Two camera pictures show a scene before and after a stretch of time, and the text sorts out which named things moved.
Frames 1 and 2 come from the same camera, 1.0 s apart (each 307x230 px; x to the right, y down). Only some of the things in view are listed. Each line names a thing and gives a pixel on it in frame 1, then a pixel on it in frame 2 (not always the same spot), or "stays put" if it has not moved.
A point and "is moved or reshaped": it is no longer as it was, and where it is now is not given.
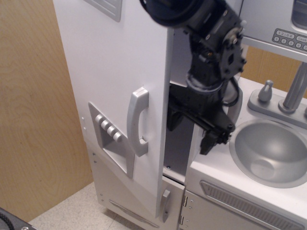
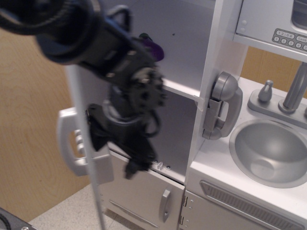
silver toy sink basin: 272,153 stays put
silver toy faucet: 294,108 stays put
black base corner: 8,221 stays put
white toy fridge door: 121,63 is moved or reshaped
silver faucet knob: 265,93 stays put
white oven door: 206,207 stays put
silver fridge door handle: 139,102 is moved or reshaped
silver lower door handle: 165,204 stays put
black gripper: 206,110 → 131,139
